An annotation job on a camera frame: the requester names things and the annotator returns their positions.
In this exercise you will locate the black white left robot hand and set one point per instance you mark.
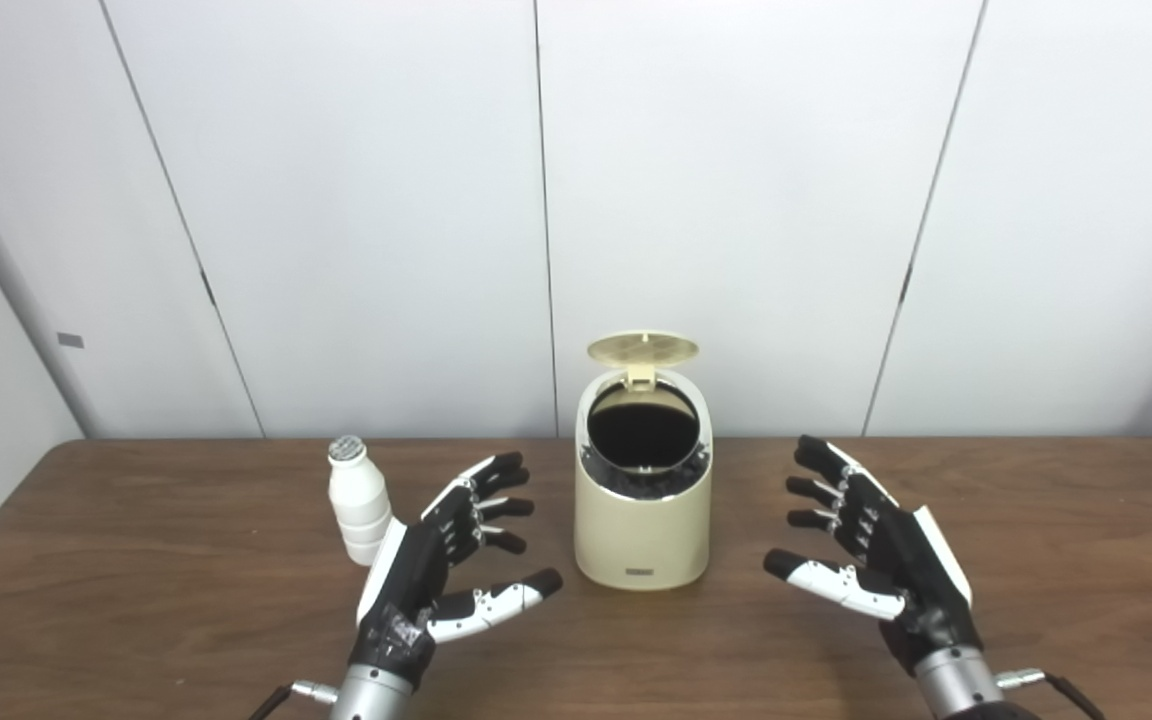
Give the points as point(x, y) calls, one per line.
point(406, 580)

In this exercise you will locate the round cream bin lid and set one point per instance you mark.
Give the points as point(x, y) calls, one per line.
point(642, 348)

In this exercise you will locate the small grey wall label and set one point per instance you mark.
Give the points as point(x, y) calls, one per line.
point(70, 340)

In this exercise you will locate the cream-colored bin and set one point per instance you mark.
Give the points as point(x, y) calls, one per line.
point(641, 535)

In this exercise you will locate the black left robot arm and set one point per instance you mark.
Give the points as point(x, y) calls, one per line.
point(368, 698)

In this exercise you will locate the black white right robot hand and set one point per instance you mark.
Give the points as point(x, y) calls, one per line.
point(921, 580)

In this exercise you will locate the small white plastic bottle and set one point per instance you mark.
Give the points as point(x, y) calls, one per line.
point(356, 505)

